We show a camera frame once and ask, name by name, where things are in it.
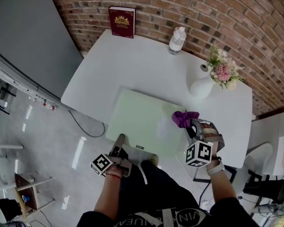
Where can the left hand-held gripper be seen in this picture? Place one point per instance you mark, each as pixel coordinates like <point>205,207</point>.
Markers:
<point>101,164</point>

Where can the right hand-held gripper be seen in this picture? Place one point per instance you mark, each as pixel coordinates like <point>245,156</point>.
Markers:
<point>198,154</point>

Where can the purple cloth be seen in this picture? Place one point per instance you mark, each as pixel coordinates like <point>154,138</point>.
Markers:
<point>182,118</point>

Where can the pale green mat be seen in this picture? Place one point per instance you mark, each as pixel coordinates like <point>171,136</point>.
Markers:
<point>137,117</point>

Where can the person's left forearm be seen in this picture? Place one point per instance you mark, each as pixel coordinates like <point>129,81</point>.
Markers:
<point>106,197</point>

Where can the person's right forearm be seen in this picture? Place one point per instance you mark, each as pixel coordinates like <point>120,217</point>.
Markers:
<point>223,190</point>

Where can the person's right hand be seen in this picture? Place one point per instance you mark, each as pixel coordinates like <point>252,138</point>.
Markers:
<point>209,131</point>

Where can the person's right beige shoe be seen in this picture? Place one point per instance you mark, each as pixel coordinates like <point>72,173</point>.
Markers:
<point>153,160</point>

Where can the white ceramic vase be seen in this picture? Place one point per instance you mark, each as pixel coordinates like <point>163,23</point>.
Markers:
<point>201,89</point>

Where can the white wristwatch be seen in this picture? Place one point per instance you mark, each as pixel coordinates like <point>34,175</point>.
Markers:
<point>215,169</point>

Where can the person's dark trousers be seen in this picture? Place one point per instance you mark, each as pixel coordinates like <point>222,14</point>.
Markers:
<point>161,185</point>

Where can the pink and white flower bouquet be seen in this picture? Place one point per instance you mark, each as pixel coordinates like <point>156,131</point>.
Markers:
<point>223,72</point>

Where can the person's black printed t-shirt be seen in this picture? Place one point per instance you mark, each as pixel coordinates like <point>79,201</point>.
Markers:
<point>97,219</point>

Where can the clear plastic bottle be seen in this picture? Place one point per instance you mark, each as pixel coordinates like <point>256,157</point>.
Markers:
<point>176,44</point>

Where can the brown top side table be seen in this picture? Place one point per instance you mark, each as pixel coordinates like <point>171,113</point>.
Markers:
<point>26,190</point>

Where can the small blue cup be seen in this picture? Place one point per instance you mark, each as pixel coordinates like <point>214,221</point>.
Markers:
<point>25,198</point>

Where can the maroon gold-crested book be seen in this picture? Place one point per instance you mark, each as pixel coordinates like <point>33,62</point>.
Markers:
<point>121,22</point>

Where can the grey refrigerator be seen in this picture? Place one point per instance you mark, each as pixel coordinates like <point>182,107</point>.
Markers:
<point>26,32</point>

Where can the white tubular frame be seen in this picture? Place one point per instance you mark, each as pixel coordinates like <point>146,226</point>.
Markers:
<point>7,146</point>

